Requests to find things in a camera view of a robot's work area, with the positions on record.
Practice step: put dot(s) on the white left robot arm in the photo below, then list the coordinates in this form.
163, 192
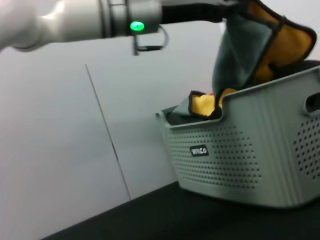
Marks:
62, 20

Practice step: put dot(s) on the grey perforated storage basket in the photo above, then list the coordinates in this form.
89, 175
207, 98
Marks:
250, 162

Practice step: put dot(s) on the yellow and grey towel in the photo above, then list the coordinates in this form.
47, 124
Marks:
237, 55
202, 105

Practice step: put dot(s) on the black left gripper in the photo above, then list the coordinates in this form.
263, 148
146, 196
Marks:
190, 12

